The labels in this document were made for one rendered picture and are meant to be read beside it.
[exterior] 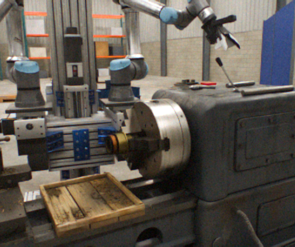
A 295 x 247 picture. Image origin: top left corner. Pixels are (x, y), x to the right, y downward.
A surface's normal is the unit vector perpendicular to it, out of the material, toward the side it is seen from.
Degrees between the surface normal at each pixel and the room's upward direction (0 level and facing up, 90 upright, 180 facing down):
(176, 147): 90
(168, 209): 90
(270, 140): 90
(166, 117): 47
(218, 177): 89
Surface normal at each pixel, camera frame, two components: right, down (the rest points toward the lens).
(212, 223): 0.45, 0.17
